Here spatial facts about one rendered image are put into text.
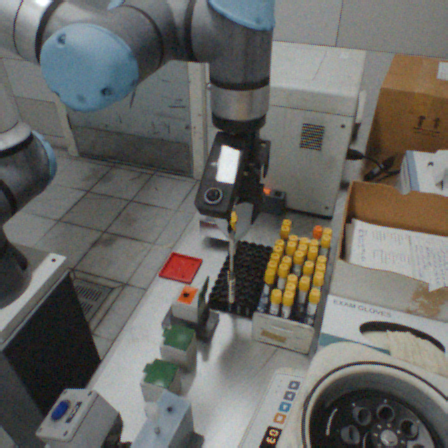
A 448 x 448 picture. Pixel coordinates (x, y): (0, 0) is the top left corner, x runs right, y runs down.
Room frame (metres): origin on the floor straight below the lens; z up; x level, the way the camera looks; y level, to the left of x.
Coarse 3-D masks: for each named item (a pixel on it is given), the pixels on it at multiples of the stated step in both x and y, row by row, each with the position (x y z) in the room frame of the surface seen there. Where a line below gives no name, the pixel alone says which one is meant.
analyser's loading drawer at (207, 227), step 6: (234, 204) 0.74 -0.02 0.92; (234, 210) 0.70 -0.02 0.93; (204, 222) 0.66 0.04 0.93; (210, 222) 0.66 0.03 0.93; (204, 228) 0.66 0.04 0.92; (210, 228) 0.66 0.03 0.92; (216, 228) 0.65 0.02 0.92; (204, 234) 0.66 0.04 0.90; (210, 234) 0.66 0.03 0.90; (216, 234) 0.65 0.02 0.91; (222, 234) 0.65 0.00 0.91; (228, 240) 0.64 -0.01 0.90
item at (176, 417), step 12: (168, 396) 0.26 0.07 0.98; (168, 408) 0.24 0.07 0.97; (180, 408) 0.24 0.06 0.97; (168, 420) 0.23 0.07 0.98; (180, 420) 0.23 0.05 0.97; (192, 420) 0.25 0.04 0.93; (144, 432) 0.21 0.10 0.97; (168, 432) 0.21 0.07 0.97; (180, 432) 0.22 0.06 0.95; (192, 432) 0.25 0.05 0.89; (132, 444) 0.20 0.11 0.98; (144, 444) 0.20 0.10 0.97; (156, 444) 0.20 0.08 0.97; (168, 444) 0.20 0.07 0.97; (180, 444) 0.22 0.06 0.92; (192, 444) 0.23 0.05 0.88
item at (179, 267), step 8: (176, 256) 0.62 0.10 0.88; (184, 256) 0.61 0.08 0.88; (192, 256) 0.61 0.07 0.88; (168, 264) 0.59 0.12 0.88; (176, 264) 0.59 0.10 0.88; (184, 264) 0.59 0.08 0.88; (192, 264) 0.59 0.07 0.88; (200, 264) 0.59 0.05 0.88; (160, 272) 0.56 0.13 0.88; (168, 272) 0.57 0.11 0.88; (176, 272) 0.57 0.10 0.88; (184, 272) 0.57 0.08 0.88; (192, 272) 0.57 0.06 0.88; (176, 280) 0.55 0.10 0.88; (184, 280) 0.54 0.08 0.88; (192, 280) 0.55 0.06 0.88
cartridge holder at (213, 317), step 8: (208, 304) 0.46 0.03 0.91; (168, 312) 0.46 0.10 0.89; (208, 312) 0.46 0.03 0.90; (216, 312) 0.46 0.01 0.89; (168, 320) 0.44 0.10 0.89; (176, 320) 0.43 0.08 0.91; (184, 320) 0.43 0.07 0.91; (200, 320) 0.43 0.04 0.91; (208, 320) 0.44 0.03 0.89; (216, 320) 0.44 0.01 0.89; (192, 328) 0.42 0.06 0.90; (200, 328) 0.42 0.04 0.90; (208, 328) 0.43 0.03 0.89; (200, 336) 0.41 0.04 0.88; (208, 336) 0.41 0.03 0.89
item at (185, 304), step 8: (184, 288) 0.46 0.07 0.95; (192, 288) 0.46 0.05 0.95; (176, 296) 0.45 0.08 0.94; (184, 296) 0.45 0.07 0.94; (192, 296) 0.44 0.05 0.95; (176, 304) 0.43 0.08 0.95; (184, 304) 0.43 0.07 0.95; (192, 304) 0.43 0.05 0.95; (176, 312) 0.43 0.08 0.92; (184, 312) 0.43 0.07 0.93; (192, 312) 0.42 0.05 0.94; (200, 312) 0.43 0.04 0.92; (192, 320) 0.42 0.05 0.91
